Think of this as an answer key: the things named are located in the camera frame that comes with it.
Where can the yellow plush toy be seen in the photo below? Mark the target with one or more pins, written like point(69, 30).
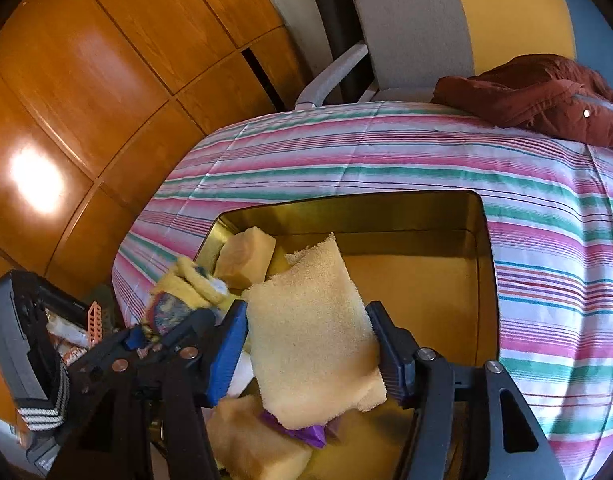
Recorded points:
point(186, 285)

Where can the maroon jacket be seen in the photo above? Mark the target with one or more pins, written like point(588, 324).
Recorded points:
point(526, 90)

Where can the grey yellow blue armchair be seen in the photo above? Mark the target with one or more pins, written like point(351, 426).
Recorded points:
point(411, 20)

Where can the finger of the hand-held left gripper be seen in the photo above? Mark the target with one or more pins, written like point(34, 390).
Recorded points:
point(191, 327)
point(134, 338)

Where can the purple cloth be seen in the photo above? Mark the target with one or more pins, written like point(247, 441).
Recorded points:
point(306, 435)

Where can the pale yellow towel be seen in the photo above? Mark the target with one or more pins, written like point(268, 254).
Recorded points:
point(306, 340)

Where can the orange ridged plastic piece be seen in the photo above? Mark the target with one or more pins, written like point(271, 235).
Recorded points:
point(96, 325)

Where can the wooden wardrobe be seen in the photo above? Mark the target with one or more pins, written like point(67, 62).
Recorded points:
point(111, 85)

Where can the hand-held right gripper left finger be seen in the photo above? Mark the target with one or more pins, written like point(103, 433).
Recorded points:
point(226, 355)

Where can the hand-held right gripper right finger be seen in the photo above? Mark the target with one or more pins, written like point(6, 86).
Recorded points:
point(394, 360)

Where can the striped blanket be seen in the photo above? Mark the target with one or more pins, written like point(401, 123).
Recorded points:
point(386, 160)

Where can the gold tin box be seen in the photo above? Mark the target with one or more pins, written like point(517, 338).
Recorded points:
point(426, 285)

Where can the yellow sponge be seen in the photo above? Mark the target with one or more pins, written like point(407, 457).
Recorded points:
point(246, 255)
point(256, 440)

